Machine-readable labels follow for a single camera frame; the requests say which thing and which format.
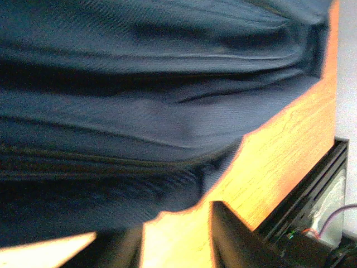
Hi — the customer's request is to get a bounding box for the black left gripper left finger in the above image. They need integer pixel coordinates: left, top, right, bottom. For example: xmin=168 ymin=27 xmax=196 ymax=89
xmin=1 ymin=227 xmax=143 ymax=267

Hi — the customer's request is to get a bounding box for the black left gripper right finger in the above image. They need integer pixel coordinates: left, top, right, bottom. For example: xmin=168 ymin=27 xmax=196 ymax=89
xmin=210 ymin=201 xmax=292 ymax=268

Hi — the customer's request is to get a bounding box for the navy blue student backpack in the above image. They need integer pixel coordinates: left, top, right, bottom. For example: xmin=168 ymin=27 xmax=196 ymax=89
xmin=1 ymin=1 xmax=331 ymax=247

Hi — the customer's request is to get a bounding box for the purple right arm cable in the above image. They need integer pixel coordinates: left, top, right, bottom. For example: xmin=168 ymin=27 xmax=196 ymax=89
xmin=319 ymin=203 xmax=357 ymax=238

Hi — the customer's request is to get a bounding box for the black aluminium frame rail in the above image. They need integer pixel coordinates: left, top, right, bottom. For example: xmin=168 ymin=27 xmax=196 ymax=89
xmin=255 ymin=138 xmax=349 ymax=243

